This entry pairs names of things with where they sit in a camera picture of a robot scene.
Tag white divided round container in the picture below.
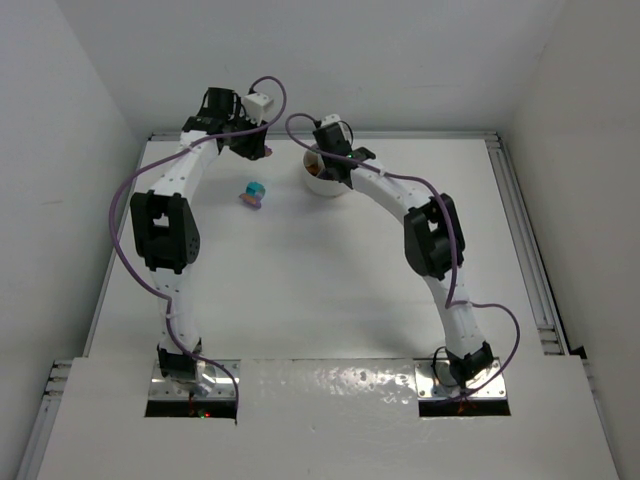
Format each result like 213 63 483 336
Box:
302 150 350 198

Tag orange brown lego piece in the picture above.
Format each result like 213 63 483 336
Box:
305 161 322 176

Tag teal purple butterfly lego cluster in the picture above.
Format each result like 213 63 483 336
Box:
239 181 266 209

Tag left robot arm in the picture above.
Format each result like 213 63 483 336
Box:
130 88 274 382

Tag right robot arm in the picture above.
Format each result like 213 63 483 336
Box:
313 119 493 388

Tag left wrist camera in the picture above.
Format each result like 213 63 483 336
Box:
242 92 274 125

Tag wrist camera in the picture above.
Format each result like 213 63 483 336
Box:
320 114 341 127
242 92 274 125

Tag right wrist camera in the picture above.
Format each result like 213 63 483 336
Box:
320 114 341 127

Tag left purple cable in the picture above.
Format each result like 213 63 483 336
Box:
108 75 289 401

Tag purple cable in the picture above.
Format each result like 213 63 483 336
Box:
108 75 289 401
285 112 522 401

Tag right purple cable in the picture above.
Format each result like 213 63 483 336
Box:
285 112 522 401

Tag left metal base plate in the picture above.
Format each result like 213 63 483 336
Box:
148 361 237 401

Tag metal base plate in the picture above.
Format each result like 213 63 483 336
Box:
148 361 237 401
414 357 509 401

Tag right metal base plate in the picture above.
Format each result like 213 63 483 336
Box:
414 357 509 401

